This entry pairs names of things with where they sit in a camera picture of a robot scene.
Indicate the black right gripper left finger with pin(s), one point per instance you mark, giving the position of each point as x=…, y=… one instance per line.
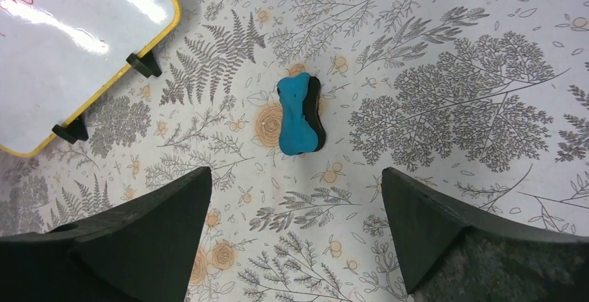
x=141, y=250

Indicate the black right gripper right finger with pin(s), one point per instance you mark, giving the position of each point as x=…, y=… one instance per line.
x=449, y=250

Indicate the blue whiteboard eraser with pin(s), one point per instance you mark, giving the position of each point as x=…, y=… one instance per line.
x=301, y=127

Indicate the yellow framed whiteboard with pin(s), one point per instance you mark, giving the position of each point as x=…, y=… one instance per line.
x=59, y=56

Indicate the black whiteboard foot left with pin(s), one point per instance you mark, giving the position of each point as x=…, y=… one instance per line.
x=73, y=132

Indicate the black whiteboard foot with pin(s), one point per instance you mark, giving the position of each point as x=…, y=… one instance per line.
x=146, y=65
x=73, y=132

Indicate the black whiteboard foot right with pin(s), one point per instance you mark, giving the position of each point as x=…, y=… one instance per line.
x=146, y=65

